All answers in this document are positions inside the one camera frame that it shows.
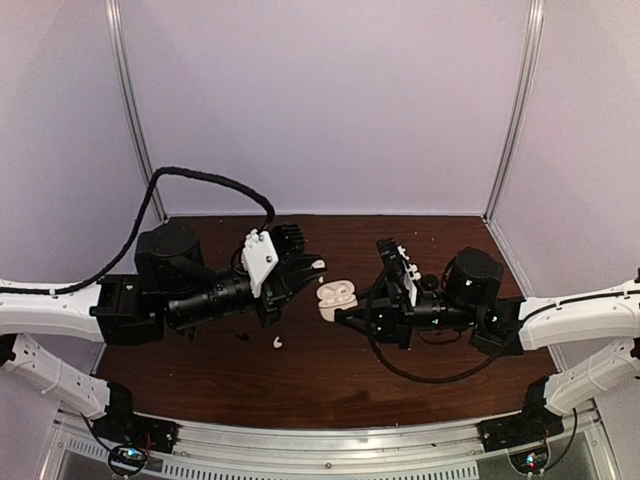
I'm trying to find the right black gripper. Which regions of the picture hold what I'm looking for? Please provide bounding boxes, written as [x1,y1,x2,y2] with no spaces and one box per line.
[334,281,479,352]

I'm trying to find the white earbud charging case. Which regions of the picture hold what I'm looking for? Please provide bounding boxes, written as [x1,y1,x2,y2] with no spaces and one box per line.
[316,280,358,322]

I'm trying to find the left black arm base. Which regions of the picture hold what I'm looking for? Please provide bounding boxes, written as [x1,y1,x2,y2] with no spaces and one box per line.
[84,382,179,478]

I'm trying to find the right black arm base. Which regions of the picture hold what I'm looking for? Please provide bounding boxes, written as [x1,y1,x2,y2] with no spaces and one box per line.
[477,376,578,478]

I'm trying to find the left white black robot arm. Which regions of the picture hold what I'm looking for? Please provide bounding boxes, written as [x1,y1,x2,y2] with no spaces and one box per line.
[1,222,326,444]

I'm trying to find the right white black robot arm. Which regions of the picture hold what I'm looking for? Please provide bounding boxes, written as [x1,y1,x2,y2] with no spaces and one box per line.
[317,242,639,442]

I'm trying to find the black round earbud case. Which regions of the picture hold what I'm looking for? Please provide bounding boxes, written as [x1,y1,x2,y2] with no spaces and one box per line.
[420,274,440,291]

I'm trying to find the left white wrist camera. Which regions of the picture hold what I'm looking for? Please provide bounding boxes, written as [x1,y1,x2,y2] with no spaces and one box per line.
[241,224,305,298]

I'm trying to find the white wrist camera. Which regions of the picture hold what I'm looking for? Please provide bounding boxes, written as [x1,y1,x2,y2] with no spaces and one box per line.
[241,224,305,298]
[376,238,421,307]

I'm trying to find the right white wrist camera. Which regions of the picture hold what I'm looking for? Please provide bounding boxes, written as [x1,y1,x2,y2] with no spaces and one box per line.
[376,238,421,307]

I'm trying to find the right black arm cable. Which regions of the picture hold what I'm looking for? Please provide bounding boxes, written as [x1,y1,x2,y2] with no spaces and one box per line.
[359,284,521,385]

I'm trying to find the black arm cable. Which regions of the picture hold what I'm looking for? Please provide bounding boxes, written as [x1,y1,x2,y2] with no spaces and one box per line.
[359,284,521,385]
[0,166,276,296]

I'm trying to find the aluminium front rail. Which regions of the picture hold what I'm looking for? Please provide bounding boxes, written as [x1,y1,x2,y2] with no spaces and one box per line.
[35,403,622,479]

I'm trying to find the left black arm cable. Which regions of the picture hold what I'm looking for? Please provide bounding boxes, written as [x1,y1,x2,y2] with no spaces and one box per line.
[0,166,276,296]

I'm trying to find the left aluminium frame post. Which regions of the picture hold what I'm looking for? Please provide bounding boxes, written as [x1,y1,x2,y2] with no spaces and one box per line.
[104,0,169,226]

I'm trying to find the aluminium frame post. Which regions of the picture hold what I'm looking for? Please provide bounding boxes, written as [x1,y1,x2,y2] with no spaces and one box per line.
[483,0,545,224]
[104,0,169,226]

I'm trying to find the right aluminium frame post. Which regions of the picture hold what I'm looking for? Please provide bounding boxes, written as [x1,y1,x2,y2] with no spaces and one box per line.
[483,0,545,224]

